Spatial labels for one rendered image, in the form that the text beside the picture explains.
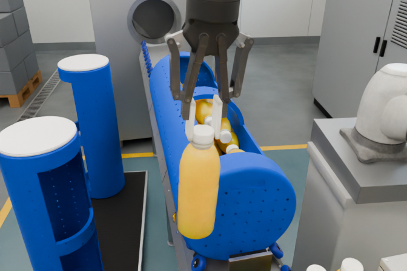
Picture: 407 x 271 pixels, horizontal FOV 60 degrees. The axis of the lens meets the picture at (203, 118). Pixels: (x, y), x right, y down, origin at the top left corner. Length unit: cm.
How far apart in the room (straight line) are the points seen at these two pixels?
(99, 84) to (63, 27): 404
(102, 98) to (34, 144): 82
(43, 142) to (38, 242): 41
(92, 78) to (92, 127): 30
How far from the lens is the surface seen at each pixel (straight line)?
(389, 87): 111
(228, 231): 88
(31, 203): 143
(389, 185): 113
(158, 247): 229
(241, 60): 55
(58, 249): 157
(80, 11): 594
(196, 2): 49
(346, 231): 125
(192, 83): 54
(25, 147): 135
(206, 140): 58
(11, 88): 429
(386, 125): 114
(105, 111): 214
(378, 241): 134
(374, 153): 120
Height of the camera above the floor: 168
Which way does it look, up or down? 28 degrees down
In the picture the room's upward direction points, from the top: straight up
